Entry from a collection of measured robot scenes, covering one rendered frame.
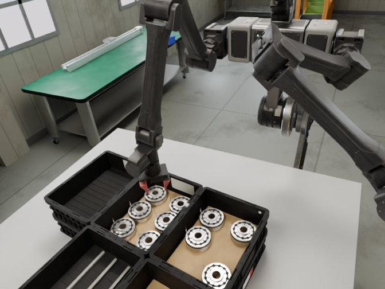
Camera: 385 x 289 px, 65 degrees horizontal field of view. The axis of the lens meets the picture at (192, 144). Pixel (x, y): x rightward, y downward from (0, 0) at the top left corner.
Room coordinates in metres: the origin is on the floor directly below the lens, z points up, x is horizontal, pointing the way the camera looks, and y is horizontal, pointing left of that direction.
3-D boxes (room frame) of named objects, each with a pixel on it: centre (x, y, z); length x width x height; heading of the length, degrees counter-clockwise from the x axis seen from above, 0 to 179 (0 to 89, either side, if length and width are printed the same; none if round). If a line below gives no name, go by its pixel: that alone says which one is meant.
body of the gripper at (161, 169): (0.84, 0.15, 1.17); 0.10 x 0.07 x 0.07; 100
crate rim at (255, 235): (0.73, -0.04, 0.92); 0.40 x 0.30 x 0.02; 145
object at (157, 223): (0.86, 0.14, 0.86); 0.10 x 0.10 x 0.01
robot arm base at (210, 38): (1.23, -0.11, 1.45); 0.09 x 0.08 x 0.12; 60
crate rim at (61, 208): (1.08, 0.45, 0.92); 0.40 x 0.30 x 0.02; 145
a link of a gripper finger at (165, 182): (0.84, 0.13, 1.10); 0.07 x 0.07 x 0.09; 10
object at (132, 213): (0.94, 0.26, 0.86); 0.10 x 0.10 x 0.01
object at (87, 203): (1.08, 0.45, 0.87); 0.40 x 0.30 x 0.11; 145
